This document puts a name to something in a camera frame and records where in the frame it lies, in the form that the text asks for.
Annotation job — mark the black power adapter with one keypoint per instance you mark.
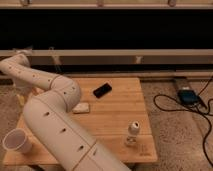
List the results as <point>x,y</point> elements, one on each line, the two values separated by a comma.
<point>187,96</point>

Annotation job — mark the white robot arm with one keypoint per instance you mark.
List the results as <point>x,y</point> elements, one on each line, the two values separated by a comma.
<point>47,116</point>

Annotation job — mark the white sponge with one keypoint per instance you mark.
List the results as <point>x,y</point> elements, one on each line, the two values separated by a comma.
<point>81,108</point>

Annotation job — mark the black phone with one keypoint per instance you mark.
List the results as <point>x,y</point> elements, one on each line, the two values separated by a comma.
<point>102,90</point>

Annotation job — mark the small clear plastic bottle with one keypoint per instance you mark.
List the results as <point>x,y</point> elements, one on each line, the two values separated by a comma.
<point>133,132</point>

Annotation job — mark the wooden table board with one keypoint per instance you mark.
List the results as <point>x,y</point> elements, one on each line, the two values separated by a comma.
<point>107,121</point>

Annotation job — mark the white paper cup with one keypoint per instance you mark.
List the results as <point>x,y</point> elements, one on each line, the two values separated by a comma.
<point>17,140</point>

